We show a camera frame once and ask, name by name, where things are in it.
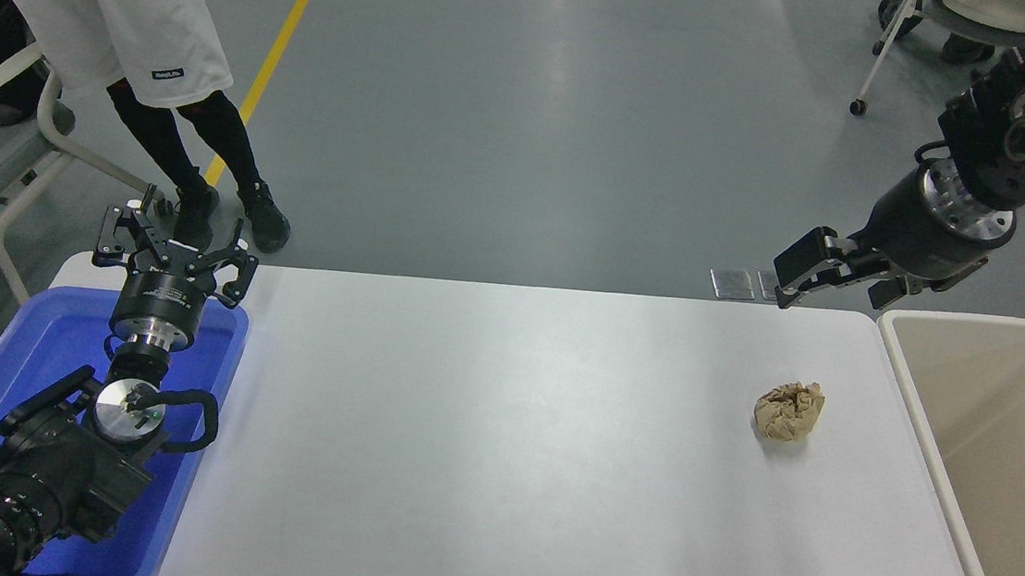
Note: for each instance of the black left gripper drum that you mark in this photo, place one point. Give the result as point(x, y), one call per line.
point(161, 294)

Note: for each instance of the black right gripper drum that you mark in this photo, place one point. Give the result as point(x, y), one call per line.
point(920, 245)

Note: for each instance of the metal floor plate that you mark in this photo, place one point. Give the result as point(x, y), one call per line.
point(765, 287)
point(733, 284)

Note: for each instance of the blue plastic tray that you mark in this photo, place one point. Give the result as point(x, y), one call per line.
point(34, 348)

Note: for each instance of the crumpled tan paper ball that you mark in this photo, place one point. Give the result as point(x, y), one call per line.
point(789, 412)

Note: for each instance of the large pale bin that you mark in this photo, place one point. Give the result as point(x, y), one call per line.
point(1008, 461)

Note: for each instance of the white wheeled chair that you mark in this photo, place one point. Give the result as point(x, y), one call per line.
point(886, 42)

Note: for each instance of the white frame chair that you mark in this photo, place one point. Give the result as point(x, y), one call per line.
point(48, 136)

